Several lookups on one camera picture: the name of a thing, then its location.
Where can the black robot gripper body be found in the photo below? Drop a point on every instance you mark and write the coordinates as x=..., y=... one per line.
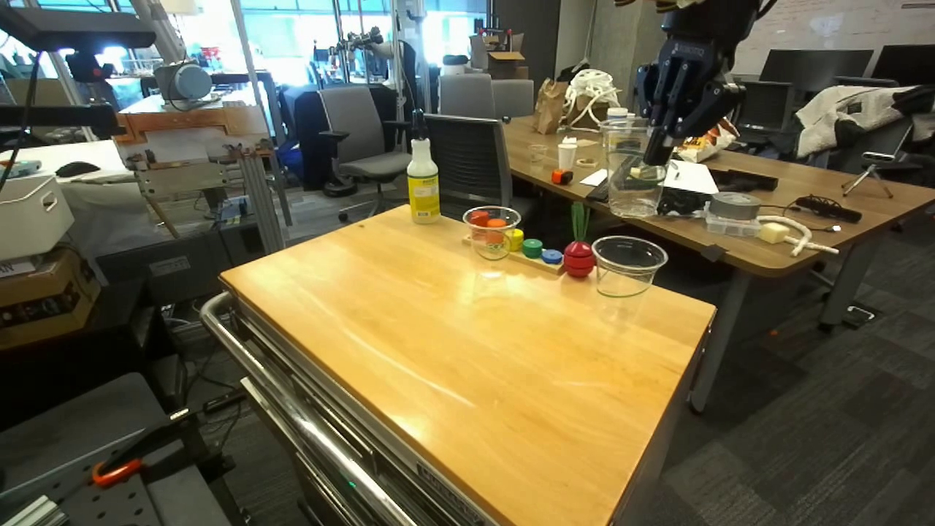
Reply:
x=684, y=95

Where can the clear plastic cup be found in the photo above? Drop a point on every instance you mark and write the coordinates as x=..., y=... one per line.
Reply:
x=488, y=230
x=627, y=263
x=633, y=183

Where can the black computer monitor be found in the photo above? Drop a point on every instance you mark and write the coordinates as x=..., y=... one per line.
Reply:
x=763, y=107

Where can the white paper sheet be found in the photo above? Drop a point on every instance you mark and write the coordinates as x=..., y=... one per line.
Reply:
x=688, y=177

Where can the wooden office desk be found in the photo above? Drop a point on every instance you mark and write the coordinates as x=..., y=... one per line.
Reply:
x=752, y=257

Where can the white pill bottle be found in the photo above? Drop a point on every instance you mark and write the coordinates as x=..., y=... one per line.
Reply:
x=564, y=152

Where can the white cloth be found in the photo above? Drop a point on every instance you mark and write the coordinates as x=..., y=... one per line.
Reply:
x=855, y=108

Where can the red toy ball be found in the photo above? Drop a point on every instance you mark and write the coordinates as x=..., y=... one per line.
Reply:
x=579, y=260

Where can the dark mesh office chair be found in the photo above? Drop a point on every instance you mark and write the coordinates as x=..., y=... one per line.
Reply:
x=470, y=161

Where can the yellow spray bottle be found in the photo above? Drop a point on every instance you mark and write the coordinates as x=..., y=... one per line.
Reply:
x=421, y=174

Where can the grey office chair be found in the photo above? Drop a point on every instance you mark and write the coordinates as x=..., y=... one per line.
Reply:
x=358, y=146

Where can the white box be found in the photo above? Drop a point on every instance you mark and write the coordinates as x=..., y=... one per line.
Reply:
x=34, y=216

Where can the cardboard box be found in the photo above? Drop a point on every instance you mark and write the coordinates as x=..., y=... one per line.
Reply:
x=48, y=301

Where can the metal cart handle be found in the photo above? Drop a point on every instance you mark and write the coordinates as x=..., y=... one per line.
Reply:
x=326, y=462

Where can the orange handled clamp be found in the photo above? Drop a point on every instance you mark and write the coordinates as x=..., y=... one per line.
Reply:
x=149, y=455

